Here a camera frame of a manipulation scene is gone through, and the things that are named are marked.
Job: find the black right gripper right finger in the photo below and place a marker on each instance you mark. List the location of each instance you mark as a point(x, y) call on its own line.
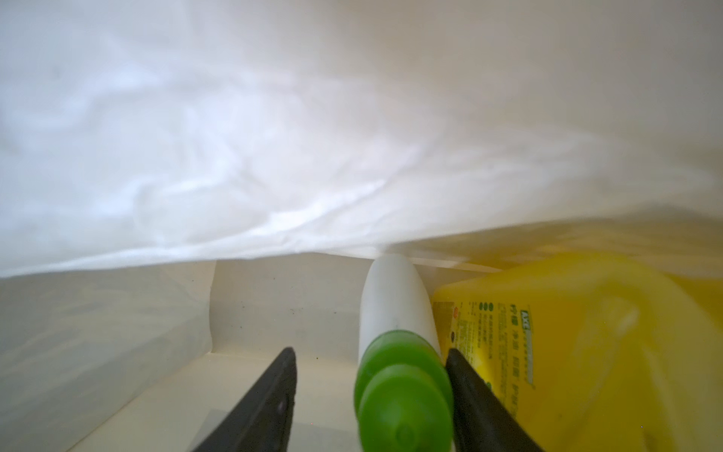
point(481, 422)

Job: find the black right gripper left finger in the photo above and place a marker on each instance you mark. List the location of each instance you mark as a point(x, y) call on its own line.
point(263, 418)

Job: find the white green-capped soap bottle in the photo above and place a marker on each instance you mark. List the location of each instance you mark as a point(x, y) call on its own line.
point(403, 399)

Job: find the yellow pump dish soap bottle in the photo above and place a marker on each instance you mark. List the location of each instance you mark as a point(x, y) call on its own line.
point(594, 352)

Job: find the cream canvas starry-night shopping bag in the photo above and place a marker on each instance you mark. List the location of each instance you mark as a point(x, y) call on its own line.
point(188, 187)

